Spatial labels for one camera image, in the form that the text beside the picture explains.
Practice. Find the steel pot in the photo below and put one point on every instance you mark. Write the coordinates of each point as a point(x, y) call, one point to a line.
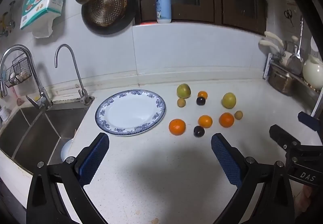
point(281, 80)

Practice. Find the white bowl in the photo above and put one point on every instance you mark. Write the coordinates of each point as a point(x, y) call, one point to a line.
point(66, 149)

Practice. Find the green white cardboard box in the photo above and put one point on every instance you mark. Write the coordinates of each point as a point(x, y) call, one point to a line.
point(40, 1)

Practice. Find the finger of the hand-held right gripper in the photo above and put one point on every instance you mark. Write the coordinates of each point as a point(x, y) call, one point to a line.
point(311, 120)
point(282, 136)

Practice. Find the white plastic bag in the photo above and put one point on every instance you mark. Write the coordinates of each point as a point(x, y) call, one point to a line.
point(44, 28)

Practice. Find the large steel kitchen faucet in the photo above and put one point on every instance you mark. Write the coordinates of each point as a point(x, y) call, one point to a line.
point(35, 75)

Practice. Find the metal spatula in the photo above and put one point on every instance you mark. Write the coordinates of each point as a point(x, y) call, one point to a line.
point(295, 62)

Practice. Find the brass perforated strainer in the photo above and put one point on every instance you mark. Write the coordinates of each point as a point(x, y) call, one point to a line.
point(108, 6)

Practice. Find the small tan round fruit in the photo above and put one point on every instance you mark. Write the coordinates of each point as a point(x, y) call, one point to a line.
point(238, 115)
point(181, 102)

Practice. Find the metal dish rack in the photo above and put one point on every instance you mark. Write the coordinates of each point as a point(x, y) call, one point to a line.
point(267, 67)

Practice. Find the stainless steel sink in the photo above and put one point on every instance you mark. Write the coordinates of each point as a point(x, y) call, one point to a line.
point(32, 135)

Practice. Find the white blue pump bottle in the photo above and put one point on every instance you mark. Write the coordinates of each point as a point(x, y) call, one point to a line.
point(163, 6)

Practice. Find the hanging metal utensil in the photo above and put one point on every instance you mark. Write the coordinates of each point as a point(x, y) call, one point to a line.
point(6, 24)

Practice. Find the black scissors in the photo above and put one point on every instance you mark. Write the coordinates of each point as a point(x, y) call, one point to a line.
point(288, 15)

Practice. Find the blue patterned white plate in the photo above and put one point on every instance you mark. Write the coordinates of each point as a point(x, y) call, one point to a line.
point(131, 112)

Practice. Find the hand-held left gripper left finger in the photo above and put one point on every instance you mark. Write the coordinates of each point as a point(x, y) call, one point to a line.
point(94, 160)

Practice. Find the small orange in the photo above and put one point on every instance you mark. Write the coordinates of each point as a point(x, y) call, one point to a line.
point(202, 94)

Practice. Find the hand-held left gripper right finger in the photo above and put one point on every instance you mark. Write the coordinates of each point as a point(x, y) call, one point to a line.
point(227, 160)

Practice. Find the slim steel gooseneck faucet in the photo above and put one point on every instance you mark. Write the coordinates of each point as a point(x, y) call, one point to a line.
point(75, 69)

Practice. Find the dark purple plum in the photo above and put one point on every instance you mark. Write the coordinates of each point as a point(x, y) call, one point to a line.
point(198, 131)
point(200, 101)

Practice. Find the white ceramic jug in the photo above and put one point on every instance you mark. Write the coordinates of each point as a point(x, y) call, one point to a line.
point(313, 72)

